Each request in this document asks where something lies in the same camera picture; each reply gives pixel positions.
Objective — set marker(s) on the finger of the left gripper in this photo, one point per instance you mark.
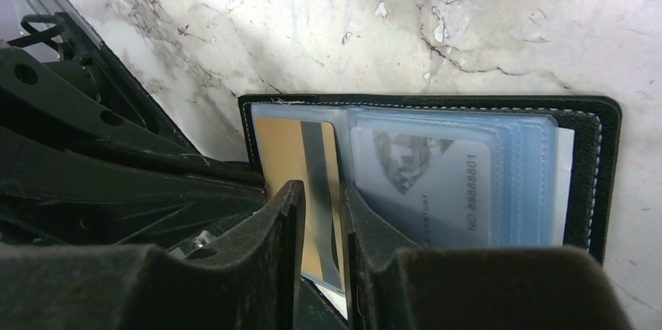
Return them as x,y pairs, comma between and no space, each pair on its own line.
53,197
39,104

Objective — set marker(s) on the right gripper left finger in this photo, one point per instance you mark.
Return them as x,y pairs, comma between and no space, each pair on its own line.
248,278

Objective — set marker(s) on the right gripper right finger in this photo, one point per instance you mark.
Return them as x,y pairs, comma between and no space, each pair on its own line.
394,283

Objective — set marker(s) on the white patterned card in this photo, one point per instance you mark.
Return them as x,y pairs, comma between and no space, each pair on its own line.
438,192

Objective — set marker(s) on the black leather card holder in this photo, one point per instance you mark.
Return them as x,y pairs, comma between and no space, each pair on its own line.
554,156

